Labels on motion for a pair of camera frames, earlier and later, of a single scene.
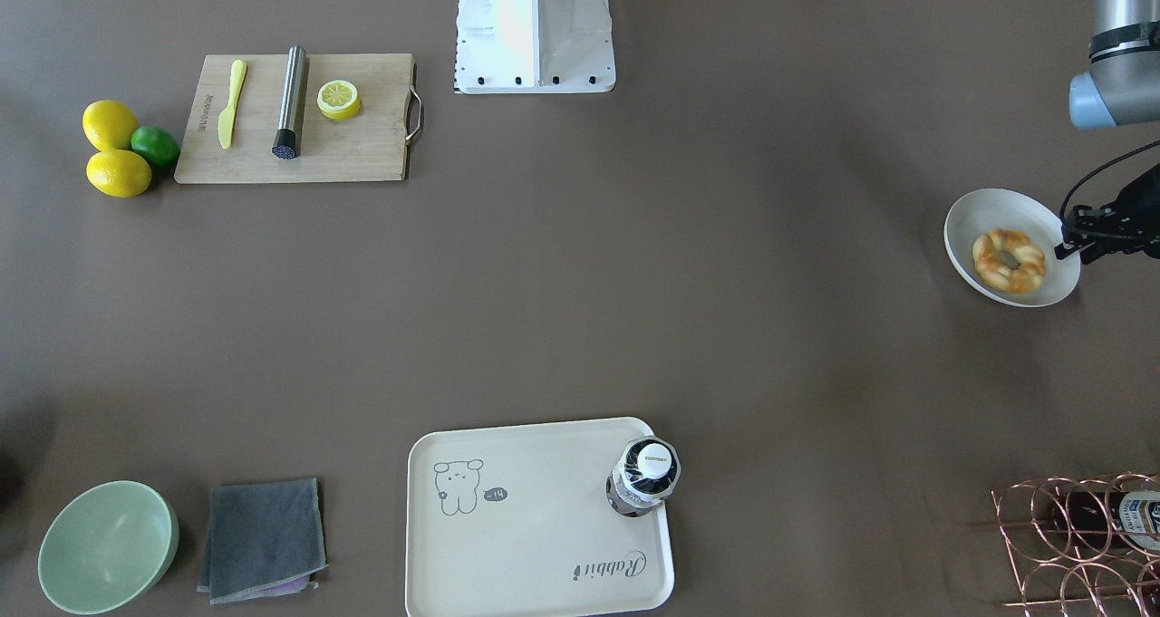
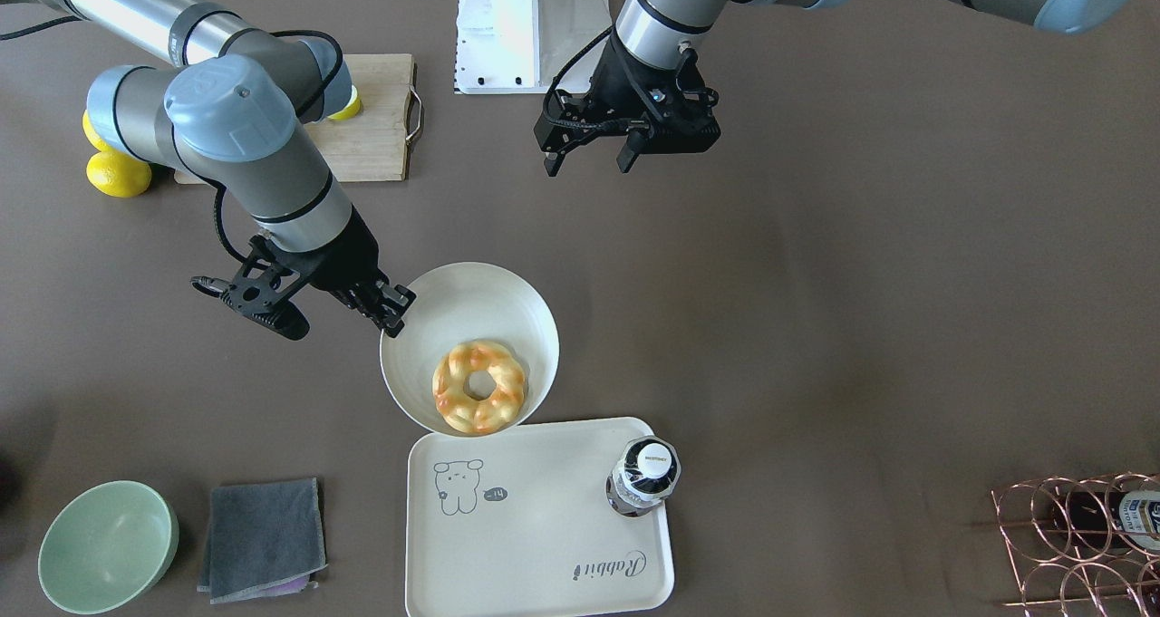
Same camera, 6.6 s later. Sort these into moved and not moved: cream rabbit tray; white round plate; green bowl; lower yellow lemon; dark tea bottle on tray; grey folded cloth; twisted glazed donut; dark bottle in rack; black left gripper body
Moved: black left gripper body; twisted glazed donut; white round plate
Not moved: dark tea bottle on tray; cream rabbit tray; grey folded cloth; lower yellow lemon; dark bottle in rack; green bowl
